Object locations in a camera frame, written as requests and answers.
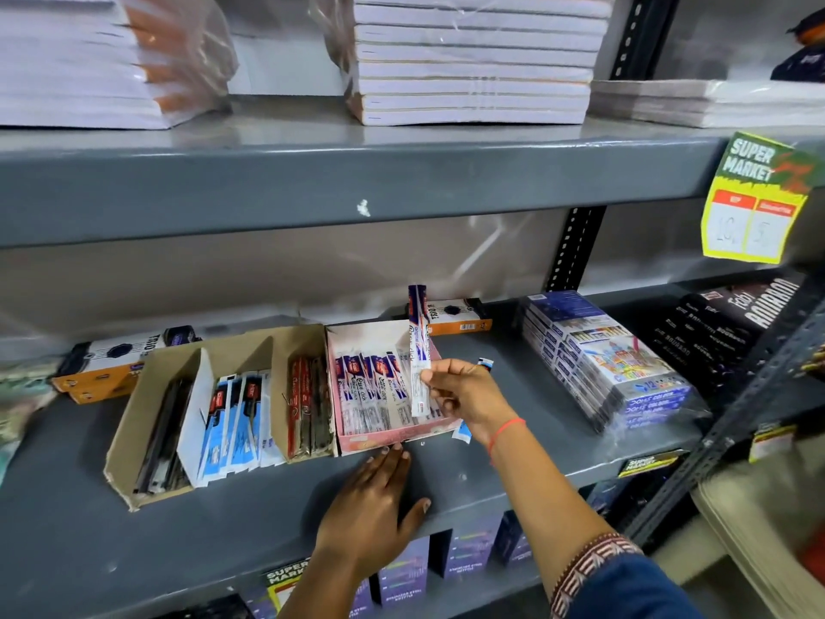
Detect person's right hand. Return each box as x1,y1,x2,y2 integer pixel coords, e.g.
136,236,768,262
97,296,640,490
419,358,520,447

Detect person's left hand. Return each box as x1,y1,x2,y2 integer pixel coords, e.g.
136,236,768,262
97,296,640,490
315,442,432,578

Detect single white blue pen packet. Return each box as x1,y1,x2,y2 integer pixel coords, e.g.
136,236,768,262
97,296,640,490
407,284,433,419

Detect person's left forearm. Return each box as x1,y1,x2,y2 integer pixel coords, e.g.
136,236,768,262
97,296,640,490
276,544,388,619

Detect person's right forearm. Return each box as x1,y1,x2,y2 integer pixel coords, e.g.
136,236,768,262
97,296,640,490
488,424,623,597

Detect pink cardboard display box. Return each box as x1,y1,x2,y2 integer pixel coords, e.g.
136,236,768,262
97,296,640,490
325,319,464,457

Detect purple bottle box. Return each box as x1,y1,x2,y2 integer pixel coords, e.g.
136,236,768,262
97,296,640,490
495,511,536,568
443,511,505,579
373,536,432,608

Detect row of white pen packets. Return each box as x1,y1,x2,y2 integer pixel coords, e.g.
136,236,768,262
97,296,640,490
333,349,413,434

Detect orange and white carton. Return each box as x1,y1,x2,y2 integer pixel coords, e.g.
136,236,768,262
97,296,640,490
50,325,202,405
405,297,493,336

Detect row of red pen packets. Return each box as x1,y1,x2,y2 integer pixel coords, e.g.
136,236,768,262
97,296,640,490
284,354,336,460

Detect yellow black shelf label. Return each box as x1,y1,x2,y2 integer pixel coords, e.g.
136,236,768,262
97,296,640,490
263,558,313,614
617,450,685,479

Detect row of blue pen packets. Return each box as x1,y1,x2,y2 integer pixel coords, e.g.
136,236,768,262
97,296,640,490
195,370,286,484

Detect grey metal shelf board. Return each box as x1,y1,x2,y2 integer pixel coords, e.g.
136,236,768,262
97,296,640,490
0,95,825,250
0,283,768,619

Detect wrapped stack of pencil packs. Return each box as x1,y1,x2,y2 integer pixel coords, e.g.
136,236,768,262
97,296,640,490
514,290,712,435

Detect row of black pen packets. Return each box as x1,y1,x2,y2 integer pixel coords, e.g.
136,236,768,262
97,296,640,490
132,377,196,497

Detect black perforated shelf upright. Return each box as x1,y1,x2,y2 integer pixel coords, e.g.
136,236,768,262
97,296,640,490
543,0,685,293

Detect brown cardboard divided box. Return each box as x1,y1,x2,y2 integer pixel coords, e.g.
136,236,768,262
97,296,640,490
102,323,340,512

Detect blue sleeve with patterned cuff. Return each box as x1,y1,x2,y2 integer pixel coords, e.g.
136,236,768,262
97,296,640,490
548,532,705,619

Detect stack of black snack packets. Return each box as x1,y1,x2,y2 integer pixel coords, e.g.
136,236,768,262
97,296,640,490
643,272,810,410

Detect wrapped stack of white notebooks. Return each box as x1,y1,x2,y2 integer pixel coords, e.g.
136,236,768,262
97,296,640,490
0,0,241,131
308,0,621,128

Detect green patterned packet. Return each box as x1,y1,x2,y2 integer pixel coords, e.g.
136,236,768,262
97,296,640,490
0,357,60,487

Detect yellow red shelf label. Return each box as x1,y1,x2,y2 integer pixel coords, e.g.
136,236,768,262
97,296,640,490
748,423,799,464

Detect beige board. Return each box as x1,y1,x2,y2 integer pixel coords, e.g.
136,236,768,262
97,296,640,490
691,437,825,619

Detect yellow green price tag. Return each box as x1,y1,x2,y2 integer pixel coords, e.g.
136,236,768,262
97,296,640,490
700,130,817,265

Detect low stack of white notebooks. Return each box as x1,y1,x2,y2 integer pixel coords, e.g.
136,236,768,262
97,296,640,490
588,78,825,130

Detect red thread bracelet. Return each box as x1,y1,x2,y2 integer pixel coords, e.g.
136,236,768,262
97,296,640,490
486,417,527,460

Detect grey perforated rack post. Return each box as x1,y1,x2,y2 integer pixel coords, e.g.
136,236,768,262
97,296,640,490
620,301,825,550

